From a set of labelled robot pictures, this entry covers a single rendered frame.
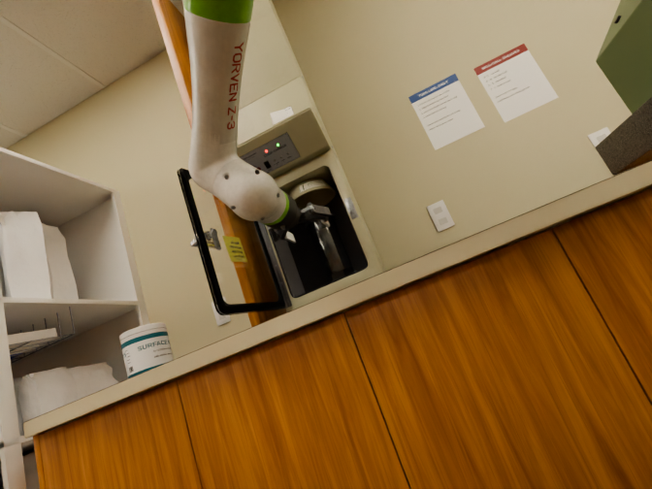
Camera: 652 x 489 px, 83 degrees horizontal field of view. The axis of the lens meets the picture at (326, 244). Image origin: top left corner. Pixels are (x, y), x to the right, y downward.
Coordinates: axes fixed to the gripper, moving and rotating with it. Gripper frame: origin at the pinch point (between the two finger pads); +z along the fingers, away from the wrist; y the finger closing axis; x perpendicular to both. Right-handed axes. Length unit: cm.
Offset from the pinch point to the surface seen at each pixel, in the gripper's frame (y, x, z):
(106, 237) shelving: 114, -59, 44
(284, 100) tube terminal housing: -7.3, -47.0, 2.9
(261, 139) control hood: 2.1, -30.6, -7.5
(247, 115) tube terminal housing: 6.9, -48.7, 2.7
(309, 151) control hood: -9.0, -23.5, 0.0
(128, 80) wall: 79, -142, 44
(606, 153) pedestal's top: -50, 27, -56
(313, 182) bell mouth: -5.5, -16.4, 6.9
